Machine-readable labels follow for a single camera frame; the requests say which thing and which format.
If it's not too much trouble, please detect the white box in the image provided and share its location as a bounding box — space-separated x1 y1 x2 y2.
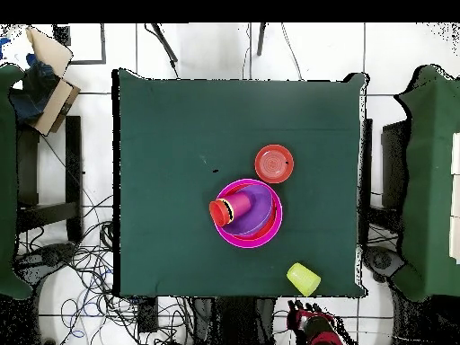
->
450 175 460 217
450 132 460 176

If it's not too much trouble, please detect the purple cup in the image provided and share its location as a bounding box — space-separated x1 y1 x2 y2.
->
224 190 253 221

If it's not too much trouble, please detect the cardboard box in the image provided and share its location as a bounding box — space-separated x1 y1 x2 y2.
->
8 25 82 137

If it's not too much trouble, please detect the green-covered side table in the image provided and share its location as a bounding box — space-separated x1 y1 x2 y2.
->
391 64 460 303
0 63 33 301

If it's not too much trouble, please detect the black pedestal foot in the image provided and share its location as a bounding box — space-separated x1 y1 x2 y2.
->
13 242 78 285
362 245 405 283

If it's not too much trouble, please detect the black box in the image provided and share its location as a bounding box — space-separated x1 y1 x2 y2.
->
380 119 411 209

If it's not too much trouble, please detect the small orange bowl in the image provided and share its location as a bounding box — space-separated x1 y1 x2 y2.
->
254 144 296 185

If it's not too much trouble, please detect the purple bowl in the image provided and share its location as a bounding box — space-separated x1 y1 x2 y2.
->
221 183 277 237

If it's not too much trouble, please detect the large pink bowl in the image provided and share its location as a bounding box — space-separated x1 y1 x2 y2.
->
214 178 284 250

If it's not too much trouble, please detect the black stool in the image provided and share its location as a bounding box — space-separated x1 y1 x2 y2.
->
15 114 84 243

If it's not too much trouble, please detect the pale yellow cup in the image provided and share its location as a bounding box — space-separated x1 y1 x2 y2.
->
286 261 322 298

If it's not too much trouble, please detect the black tripod leg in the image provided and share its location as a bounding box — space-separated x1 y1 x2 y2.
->
256 22 268 58
144 22 180 78

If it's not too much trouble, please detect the large orange bowl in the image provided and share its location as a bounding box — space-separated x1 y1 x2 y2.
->
224 181 280 241

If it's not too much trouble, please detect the dark green tablecloth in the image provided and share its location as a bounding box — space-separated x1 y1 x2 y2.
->
112 68 369 299

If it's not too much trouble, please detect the dark blue cloth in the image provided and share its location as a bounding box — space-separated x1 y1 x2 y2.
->
8 53 60 125

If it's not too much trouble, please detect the tangle of floor cables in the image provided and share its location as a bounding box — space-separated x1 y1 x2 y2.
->
15 193 202 345

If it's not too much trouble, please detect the black square frame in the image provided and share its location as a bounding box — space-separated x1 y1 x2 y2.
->
53 22 107 66

